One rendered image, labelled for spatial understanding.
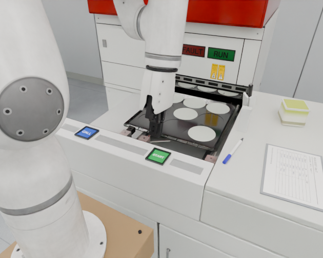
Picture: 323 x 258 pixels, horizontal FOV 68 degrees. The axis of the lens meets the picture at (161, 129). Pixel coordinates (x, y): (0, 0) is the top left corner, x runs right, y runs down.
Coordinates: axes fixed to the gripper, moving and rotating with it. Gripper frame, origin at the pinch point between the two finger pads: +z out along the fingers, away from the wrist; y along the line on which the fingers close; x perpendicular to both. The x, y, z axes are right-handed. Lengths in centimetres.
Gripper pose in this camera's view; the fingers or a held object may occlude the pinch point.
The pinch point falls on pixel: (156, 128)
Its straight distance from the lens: 61.7
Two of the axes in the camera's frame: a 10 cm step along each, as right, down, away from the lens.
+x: 8.9, 2.5, -3.7
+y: -4.4, 3.0, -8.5
